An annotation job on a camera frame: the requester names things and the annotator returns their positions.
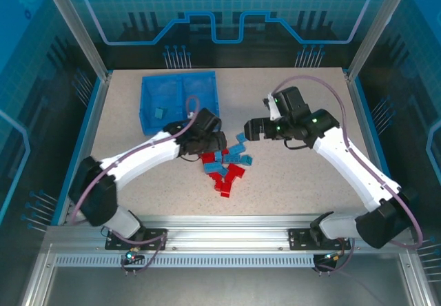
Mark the red lego brick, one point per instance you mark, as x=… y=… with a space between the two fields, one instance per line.
x=207 y=158
x=237 y=170
x=231 y=179
x=226 y=190
x=217 y=182

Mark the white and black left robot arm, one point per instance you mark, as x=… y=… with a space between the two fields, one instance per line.
x=148 y=156

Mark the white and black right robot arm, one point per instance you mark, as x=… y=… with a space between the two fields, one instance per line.
x=351 y=168

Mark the blue plastic divided bin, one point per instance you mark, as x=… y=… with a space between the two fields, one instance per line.
x=165 y=89

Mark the small lit right base connector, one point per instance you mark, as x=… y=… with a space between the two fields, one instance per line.
x=332 y=256

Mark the small lit base connector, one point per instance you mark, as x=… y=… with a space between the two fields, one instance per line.
x=131 y=256
x=332 y=256

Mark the small lit left base connector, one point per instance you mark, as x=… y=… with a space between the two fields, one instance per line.
x=131 y=256

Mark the aluminium right side rail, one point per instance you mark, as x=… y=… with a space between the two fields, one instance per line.
x=368 y=130

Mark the aluminium front frame rail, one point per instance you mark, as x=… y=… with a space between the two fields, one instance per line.
x=227 y=230

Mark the aluminium left side rail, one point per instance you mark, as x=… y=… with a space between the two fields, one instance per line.
x=94 y=120

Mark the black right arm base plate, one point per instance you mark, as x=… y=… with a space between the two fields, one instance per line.
x=299 y=238

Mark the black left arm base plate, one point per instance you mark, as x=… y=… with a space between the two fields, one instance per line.
x=155 y=238

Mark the aluminium right frame post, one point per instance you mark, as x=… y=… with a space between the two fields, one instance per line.
x=379 y=27

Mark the aluminium frame post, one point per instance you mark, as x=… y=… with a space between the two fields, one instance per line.
x=74 y=27
x=379 y=27

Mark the aluminium left frame post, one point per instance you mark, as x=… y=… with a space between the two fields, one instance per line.
x=74 y=27

